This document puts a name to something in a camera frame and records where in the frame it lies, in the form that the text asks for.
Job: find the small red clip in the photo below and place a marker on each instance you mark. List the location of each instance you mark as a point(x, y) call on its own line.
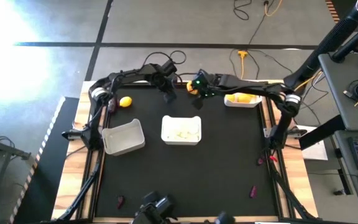
point(273, 159)

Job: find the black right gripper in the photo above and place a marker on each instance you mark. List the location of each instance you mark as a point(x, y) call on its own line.
point(208, 85)

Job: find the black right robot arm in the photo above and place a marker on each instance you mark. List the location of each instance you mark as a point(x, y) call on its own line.
point(253, 87)

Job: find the purple eggplant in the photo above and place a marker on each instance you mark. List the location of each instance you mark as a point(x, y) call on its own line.
point(112, 105)

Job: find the white paper sheet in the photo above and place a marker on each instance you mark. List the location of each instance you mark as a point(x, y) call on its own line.
point(317, 152)

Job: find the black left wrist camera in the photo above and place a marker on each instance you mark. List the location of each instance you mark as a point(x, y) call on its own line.
point(169, 67)

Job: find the black rounded object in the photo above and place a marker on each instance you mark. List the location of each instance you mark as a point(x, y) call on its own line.
point(225, 218)

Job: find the black floor mat striped edge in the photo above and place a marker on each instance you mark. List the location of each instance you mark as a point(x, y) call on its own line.
point(48, 174)

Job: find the grey desk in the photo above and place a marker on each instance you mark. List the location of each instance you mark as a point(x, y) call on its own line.
point(343, 186)
point(337, 93)

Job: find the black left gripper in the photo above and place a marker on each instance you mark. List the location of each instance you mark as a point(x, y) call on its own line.
point(160, 81)

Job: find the black aluminium rig frame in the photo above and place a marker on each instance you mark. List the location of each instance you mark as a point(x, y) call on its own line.
point(80, 196)

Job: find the small dark red pepper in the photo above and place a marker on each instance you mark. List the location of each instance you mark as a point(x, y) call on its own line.
point(121, 202)

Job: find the black tower fan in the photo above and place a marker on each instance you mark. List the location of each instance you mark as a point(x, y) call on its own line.
point(328, 43)

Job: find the black desk leg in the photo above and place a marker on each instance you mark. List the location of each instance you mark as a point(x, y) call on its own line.
point(322, 133)

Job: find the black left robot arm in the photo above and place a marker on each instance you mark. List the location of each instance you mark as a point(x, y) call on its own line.
point(126, 74)

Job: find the small magenta pepper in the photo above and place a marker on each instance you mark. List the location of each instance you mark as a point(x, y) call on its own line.
point(253, 192)

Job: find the white plastic basket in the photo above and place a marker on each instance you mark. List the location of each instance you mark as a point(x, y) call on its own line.
point(244, 105)
point(182, 124)
point(123, 138)

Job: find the grey metal side table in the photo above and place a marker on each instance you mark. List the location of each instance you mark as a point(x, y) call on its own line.
point(2, 147)

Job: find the black table mat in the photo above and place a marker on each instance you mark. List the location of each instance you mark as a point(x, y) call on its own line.
point(197, 174)

